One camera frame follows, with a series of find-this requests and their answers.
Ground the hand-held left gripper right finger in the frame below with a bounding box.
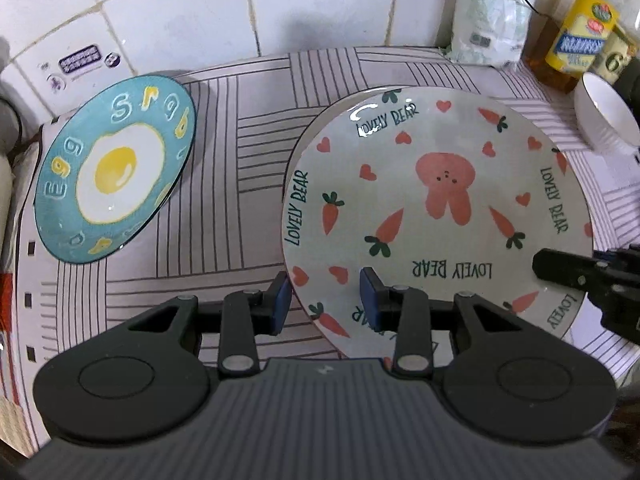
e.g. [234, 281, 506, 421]
[360, 267, 526, 377]

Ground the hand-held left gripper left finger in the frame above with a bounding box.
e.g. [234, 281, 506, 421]
[127, 271, 292, 379]

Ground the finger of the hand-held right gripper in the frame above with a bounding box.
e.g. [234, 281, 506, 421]
[531, 246, 640, 346]

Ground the white bunny carrot plate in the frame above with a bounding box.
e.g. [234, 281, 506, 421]
[281, 85, 594, 361]

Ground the white ribbed bowl black rim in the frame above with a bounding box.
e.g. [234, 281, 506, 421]
[573, 72, 640, 155]

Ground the blue fried egg plate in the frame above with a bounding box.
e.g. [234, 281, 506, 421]
[34, 74, 197, 266]

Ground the striped table mat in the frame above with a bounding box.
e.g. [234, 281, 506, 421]
[0, 46, 640, 453]

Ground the clear white vinegar bottle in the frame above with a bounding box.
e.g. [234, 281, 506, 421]
[590, 25, 640, 86]

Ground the yellow label cooking wine bottle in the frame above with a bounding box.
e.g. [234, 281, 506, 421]
[522, 0, 623, 95]

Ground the white plastic packet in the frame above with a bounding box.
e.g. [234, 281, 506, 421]
[446, 0, 541, 68]

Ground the small wall sticker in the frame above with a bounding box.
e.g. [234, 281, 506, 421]
[40, 45, 123, 93]

